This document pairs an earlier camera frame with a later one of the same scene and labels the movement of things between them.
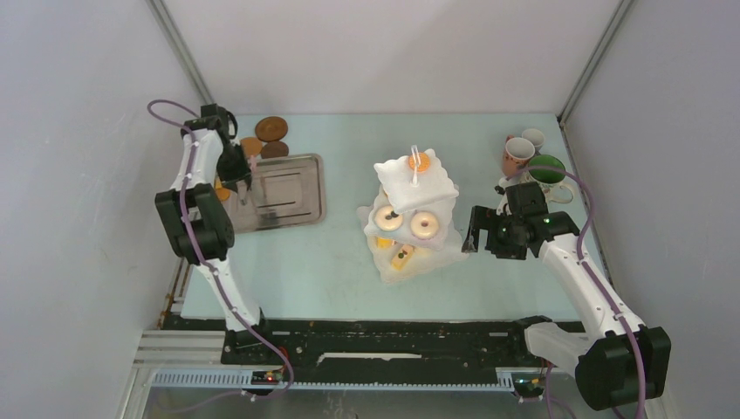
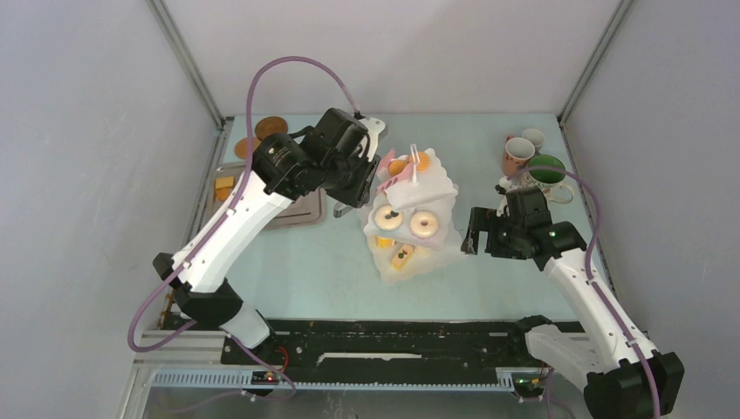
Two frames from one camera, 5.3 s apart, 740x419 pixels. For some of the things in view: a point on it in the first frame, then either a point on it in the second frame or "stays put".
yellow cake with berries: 402,257 stays put
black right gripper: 482,217 stays put
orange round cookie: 223,194 stays put
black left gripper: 242,173 → 359,193
